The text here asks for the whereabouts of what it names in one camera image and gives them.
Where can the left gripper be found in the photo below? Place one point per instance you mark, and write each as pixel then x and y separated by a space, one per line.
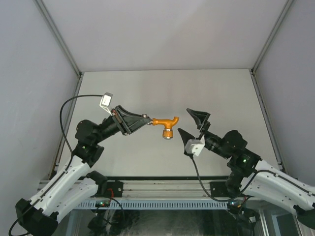
pixel 127 119

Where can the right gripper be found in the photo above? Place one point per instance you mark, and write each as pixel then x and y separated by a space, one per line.
pixel 200 118

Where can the grey metal tee fitting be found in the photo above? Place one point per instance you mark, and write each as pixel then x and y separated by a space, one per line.
pixel 147 119

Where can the orange water faucet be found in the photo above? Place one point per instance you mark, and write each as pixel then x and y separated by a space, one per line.
pixel 168 126

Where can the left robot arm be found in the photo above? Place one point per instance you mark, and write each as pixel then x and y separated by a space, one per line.
pixel 41 214

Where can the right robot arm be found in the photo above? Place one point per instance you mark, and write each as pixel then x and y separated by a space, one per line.
pixel 250 174

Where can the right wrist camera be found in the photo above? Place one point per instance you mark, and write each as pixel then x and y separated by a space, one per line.
pixel 195 146

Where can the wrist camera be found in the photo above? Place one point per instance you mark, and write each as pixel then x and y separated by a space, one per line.
pixel 105 102
pixel 195 146

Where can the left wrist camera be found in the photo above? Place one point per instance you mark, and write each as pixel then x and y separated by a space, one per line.
pixel 105 102

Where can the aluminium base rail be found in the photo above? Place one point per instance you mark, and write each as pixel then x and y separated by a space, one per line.
pixel 157 189

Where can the perforated cable tray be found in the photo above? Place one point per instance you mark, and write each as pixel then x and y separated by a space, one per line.
pixel 206 204

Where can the right aluminium frame post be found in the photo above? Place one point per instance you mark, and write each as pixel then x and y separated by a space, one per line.
pixel 253 72

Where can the aluminium frame post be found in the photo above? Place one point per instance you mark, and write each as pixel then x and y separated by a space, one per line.
pixel 253 72
pixel 50 22

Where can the left aluminium frame post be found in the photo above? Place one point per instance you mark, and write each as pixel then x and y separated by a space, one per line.
pixel 50 22

